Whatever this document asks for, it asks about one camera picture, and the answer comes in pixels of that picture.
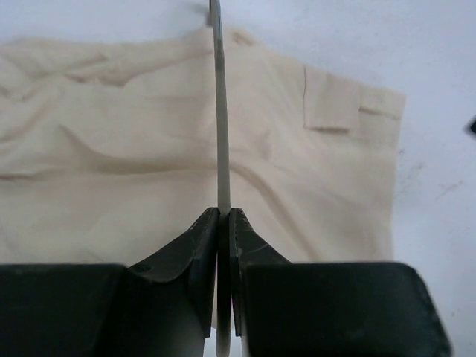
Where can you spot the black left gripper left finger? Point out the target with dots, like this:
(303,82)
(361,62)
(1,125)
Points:
(191,256)

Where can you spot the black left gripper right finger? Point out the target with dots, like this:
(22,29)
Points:
(246,247)

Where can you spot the grey wire hanger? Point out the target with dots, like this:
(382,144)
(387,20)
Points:
(223,304)

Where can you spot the beige trousers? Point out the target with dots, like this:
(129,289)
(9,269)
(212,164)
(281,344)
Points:
(108,152)

